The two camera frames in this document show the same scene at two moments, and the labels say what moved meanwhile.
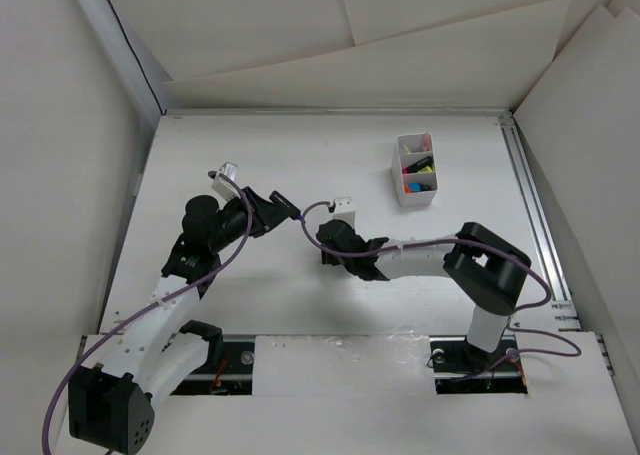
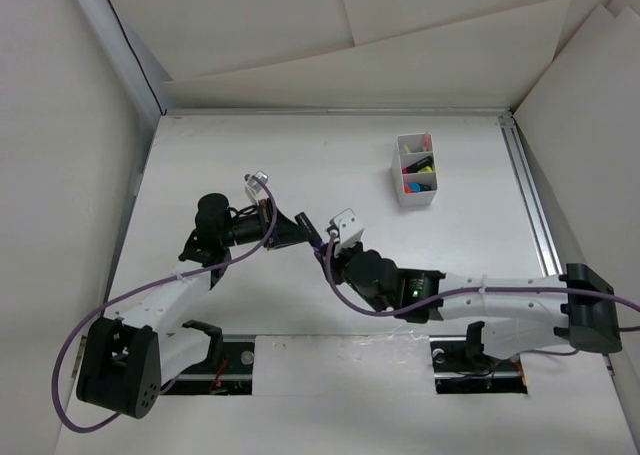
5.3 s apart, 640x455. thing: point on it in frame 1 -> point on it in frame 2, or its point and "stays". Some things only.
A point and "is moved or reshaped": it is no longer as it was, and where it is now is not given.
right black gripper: x=330 y=258 -> x=337 y=261
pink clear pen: x=427 y=142 stays
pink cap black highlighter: x=413 y=168 stays
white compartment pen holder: x=414 y=170 stays
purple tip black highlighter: x=293 y=212 is moved or reshaped
